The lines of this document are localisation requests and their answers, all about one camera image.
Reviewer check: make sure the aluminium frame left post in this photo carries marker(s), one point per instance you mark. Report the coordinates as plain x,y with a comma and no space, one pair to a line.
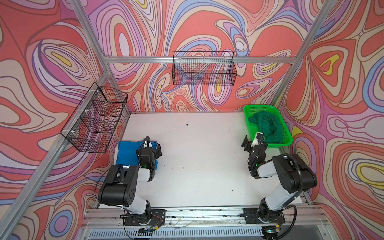
53,56

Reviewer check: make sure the black wire basket wall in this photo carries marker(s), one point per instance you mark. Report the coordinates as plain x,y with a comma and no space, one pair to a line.
216,72
91,126

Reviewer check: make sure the aluminium frame back bar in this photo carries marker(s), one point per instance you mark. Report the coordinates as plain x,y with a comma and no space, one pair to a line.
168,60

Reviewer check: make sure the black wire basket back wall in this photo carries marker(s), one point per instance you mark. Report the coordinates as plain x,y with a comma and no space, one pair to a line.
216,72

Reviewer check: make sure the aluminium frame post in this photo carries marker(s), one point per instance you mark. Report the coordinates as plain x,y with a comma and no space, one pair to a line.
314,29
53,56

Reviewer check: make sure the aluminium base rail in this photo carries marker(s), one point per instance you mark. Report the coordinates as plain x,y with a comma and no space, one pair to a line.
307,222

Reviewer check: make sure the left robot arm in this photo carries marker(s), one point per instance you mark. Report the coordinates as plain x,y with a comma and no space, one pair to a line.
119,188

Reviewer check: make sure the dark green t-shirt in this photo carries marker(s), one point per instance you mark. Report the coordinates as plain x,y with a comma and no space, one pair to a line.
269,125

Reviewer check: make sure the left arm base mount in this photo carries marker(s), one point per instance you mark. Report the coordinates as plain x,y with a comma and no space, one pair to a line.
153,218

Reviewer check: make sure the blue t-shirt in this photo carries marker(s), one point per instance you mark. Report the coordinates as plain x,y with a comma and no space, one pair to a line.
125,153

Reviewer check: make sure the aluminium frame right post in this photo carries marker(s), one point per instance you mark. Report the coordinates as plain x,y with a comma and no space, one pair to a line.
314,29

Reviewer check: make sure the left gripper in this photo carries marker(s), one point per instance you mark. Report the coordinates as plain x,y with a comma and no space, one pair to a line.
158,152

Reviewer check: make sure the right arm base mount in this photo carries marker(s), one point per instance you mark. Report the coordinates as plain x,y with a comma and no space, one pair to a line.
263,216

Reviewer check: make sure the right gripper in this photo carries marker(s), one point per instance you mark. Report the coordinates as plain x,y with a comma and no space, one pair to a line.
248,143

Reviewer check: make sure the green plastic basket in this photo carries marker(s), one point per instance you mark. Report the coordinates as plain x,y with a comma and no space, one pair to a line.
249,110

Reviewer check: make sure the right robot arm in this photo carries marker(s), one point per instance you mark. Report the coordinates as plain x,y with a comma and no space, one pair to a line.
294,175

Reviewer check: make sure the black wire basket left wall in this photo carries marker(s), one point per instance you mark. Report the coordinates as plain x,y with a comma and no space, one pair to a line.
91,126

